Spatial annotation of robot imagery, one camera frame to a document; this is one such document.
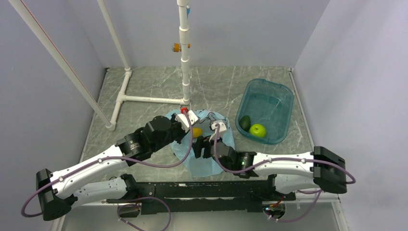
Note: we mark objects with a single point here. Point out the dark green fake avocado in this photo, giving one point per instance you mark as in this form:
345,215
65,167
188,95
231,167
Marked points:
245,123

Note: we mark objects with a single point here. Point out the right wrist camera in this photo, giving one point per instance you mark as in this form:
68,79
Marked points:
219,126

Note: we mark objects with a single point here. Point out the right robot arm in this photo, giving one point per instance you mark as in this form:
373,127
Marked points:
320,168

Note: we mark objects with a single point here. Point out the orange knob on pipe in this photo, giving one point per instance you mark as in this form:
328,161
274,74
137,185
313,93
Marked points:
176,47

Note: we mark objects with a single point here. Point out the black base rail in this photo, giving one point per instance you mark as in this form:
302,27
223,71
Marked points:
201,196

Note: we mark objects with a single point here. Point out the green fake apple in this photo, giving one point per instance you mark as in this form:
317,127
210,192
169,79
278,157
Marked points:
258,130

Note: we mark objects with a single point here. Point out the yellow fake fruit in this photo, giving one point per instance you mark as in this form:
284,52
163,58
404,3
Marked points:
197,132

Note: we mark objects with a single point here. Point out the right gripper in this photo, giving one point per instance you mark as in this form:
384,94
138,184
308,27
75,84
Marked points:
202,142

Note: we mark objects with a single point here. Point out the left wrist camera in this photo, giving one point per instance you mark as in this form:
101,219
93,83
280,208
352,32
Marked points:
187,120

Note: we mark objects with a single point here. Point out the white PVC pipe frame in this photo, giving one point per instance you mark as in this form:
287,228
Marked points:
110,123

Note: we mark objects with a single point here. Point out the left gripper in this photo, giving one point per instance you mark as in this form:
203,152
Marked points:
183,133

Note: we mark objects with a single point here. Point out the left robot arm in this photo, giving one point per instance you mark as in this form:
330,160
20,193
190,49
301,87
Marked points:
61,191

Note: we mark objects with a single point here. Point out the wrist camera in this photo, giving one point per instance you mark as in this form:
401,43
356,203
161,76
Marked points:
187,120
219,126

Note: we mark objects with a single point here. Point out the teal plastic bin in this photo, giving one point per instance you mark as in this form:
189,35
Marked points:
269,104

